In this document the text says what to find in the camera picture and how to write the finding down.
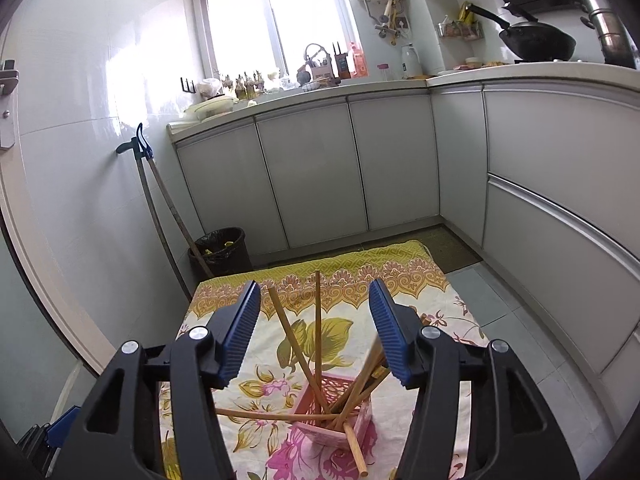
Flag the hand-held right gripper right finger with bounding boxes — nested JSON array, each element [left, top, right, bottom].
[[368, 278, 582, 480]]

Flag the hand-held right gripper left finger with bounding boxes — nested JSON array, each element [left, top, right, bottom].
[[52, 279, 263, 480]]

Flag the pink perforated utensil holder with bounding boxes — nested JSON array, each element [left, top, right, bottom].
[[291, 371, 377, 448]]

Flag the floral printed cloth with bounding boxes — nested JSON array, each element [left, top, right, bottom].
[[159, 239, 491, 480]]

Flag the black trash bin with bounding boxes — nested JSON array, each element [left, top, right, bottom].
[[188, 226, 254, 281]]

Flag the olive floor mat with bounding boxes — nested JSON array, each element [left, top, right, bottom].
[[417, 226, 484, 273]]

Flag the white kitchen cabinets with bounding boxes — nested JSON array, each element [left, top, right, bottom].
[[167, 62, 640, 433]]

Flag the blue flat object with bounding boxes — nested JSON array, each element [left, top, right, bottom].
[[47, 404, 83, 448]]

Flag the cream casserole dish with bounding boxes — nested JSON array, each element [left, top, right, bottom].
[[181, 94, 238, 122]]

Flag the black ribbed object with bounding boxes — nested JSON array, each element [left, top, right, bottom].
[[16, 422, 53, 480]]

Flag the white plastic bag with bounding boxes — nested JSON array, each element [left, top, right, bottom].
[[196, 77, 223, 105]]

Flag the row of small bottles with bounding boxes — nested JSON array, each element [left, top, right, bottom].
[[220, 69, 266, 101]]

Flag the white kettle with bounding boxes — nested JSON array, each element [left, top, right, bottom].
[[399, 43, 422, 79]]

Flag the black device with antennas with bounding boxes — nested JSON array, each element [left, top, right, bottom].
[[332, 39, 352, 80]]

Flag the orange detergent bottle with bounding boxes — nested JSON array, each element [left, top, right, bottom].
[[348, 41, 369, 79]]

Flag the countertop utensil caddy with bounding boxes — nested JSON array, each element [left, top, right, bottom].
[[299, 42, 337, 87]]

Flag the plates of food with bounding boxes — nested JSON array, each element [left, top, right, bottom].
[[451, 56, 507, 72]]

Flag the water heater pipes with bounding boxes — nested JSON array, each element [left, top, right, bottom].
[[362, 0, 408, 43]]

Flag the kitchen window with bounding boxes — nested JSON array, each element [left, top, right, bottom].
[[190, 0, 358, 91]]

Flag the black wok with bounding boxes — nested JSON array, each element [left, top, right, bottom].
[[466, 2, 577, 62]]

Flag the steel stock pot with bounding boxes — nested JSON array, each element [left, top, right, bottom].
[[579, 0, 640, 70]]

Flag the black and blue wall clip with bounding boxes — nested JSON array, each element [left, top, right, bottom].
[[115, 121, 155, 160]]

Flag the wall spice rack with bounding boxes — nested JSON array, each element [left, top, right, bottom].
[[436, 19, 485, 42]]

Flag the metal door handle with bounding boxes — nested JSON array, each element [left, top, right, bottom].
[[0, 59, 21, 150]]

